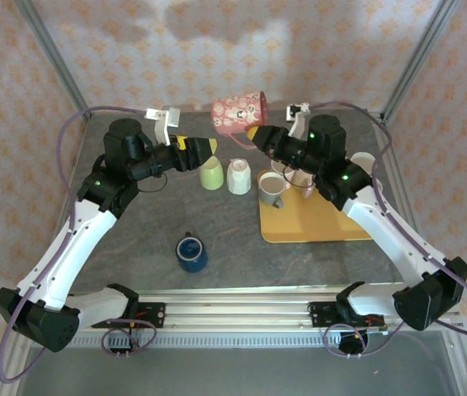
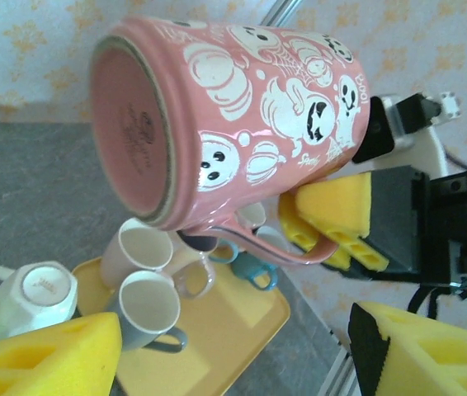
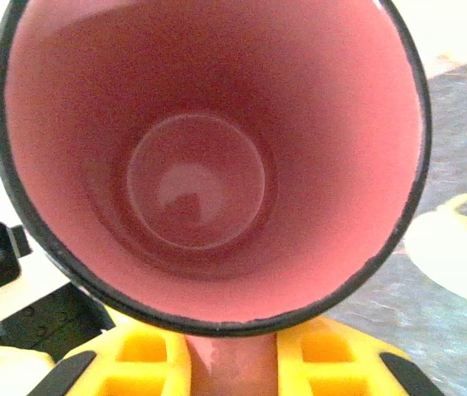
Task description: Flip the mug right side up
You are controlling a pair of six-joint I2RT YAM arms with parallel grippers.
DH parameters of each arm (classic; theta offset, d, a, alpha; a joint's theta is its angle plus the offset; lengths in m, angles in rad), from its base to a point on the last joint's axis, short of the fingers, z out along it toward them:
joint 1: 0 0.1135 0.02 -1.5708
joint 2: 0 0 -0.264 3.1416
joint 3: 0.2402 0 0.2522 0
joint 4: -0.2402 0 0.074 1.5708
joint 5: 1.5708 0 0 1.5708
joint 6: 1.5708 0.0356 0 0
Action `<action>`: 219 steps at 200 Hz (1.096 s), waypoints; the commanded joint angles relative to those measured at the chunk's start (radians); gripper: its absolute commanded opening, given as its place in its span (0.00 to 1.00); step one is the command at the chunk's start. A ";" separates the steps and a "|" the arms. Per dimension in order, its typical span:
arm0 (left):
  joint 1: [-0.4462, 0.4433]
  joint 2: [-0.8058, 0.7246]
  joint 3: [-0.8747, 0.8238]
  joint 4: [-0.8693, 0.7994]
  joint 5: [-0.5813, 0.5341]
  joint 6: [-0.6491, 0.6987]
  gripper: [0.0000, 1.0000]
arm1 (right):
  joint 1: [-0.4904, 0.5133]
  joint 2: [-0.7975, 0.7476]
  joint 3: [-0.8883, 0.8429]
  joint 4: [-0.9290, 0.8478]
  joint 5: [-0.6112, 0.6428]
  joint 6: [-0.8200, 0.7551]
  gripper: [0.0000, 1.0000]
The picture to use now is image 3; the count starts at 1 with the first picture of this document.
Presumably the light green mug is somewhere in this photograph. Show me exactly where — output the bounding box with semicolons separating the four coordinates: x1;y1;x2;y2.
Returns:
404;192;467;306

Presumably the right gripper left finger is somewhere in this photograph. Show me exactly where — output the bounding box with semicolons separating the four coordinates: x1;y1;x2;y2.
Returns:
26;319;193;396

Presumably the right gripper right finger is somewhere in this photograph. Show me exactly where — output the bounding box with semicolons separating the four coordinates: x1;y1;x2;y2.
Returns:
274;317;445;396

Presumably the pink floral mug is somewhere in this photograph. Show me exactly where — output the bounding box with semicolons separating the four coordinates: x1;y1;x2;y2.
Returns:
0;0;432;396

